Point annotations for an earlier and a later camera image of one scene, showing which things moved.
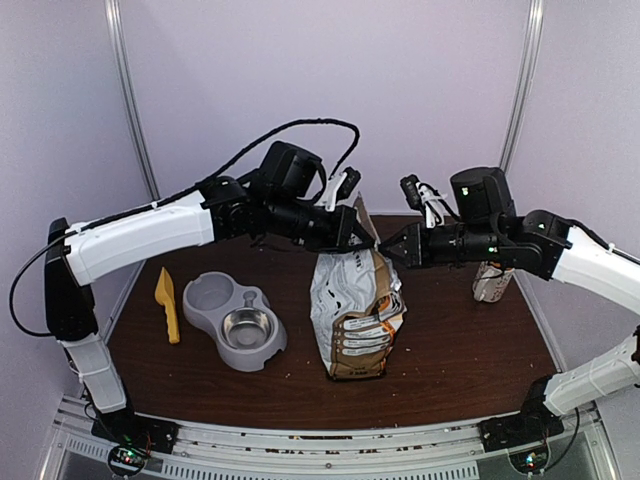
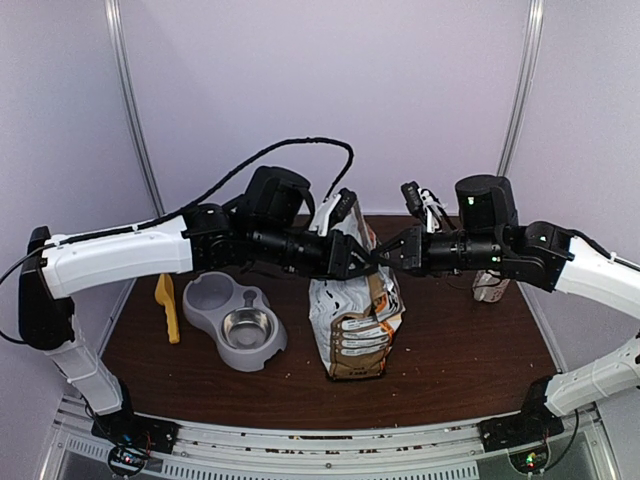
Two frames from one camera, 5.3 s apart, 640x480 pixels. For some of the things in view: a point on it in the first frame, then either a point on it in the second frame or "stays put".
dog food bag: x=357 y=305 stays put
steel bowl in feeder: x=246 y=328 stays put
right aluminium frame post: x=535 y=27 stays put
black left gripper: x=338 y=240 → x=338 y=260
